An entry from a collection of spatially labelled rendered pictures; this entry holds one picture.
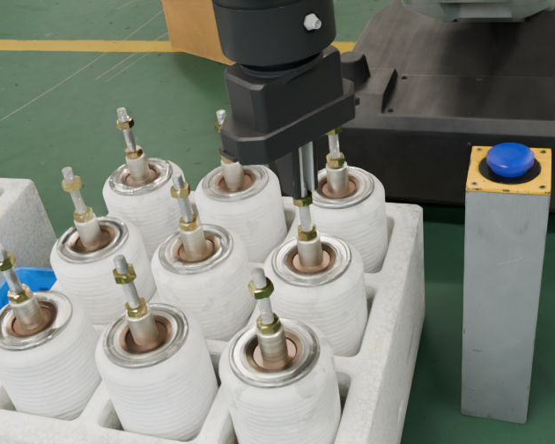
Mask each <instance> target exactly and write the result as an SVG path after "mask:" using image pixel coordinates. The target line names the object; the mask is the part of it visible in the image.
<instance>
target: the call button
mask: <svg viewBox="0 0 555 444"><path fill-rule="evenodd" d="M486 163H487V165H488V166H489V167H490V168H491V169H492V171H493V172H494V173H495V174H498V175H500V176H505V177H516V176H520V175H523V174H525V173H526V172H527V171H528V169H530V168H531V167H532V166H533V164H534V152H533V151H532V150H531V149H530V148H529V147H527V146H525V145H523V144H517V143H503V144H497V145H495V146H493V147H492V148H491V149H489V151H488V152H487V154H486Z"/></svg>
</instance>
